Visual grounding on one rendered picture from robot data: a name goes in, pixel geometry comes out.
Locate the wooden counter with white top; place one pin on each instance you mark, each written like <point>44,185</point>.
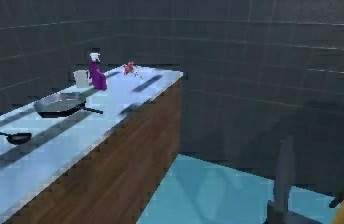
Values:
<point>120,160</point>

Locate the white mug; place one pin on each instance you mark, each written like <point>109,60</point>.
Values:
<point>81,78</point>

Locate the small black ladle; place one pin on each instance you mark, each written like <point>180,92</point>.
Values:
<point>19,137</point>

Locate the red tomato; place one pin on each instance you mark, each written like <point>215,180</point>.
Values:
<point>129,67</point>

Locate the purple spray bottle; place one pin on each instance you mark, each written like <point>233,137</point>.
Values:
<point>97,76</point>

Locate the grey frying pan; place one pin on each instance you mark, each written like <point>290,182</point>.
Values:
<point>60,102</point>

